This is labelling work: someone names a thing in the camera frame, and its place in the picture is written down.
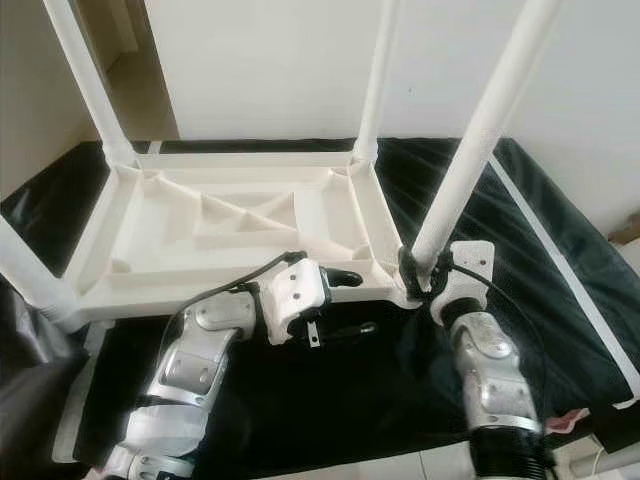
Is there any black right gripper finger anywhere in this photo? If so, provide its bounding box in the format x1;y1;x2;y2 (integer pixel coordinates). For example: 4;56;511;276
396;244;425;300

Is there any white plastic table top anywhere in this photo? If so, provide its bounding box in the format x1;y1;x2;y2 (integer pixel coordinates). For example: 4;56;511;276
60;150;423;327

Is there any pink object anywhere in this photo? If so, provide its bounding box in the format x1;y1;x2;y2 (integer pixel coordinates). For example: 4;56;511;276
548;406;591;431

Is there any brown crumpled paper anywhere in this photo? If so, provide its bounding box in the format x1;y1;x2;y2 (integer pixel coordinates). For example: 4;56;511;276
608;218;640;246

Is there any white curved tube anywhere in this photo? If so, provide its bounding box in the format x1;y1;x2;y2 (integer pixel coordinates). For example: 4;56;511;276
583;438;640;478

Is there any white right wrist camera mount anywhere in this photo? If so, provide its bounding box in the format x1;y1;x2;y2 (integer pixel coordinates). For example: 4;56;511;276
429;239;497;328

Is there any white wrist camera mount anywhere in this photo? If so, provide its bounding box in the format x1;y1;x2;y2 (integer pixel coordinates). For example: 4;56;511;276
429;239;497;328
258;257;334;348

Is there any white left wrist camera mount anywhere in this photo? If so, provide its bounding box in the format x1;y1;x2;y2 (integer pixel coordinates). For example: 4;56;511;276
258;257;334;348

